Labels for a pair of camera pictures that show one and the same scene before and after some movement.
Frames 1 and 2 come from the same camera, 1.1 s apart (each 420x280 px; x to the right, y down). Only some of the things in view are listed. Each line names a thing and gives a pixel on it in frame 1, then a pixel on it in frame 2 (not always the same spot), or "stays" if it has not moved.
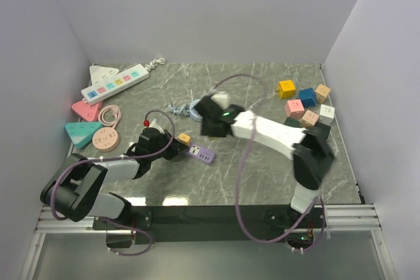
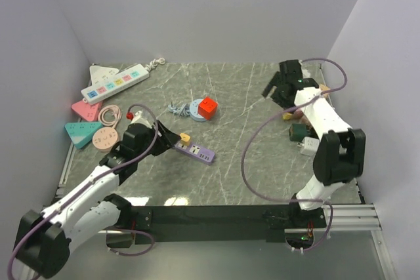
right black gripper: x=207 y=128 to x=274 y=96
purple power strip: x=201 y=153 stays
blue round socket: x=191 y=107 stays
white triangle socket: x=98 y=73 stays
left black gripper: x=176 y=147 to x=164 y=141
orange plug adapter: x=184 y=138 stays
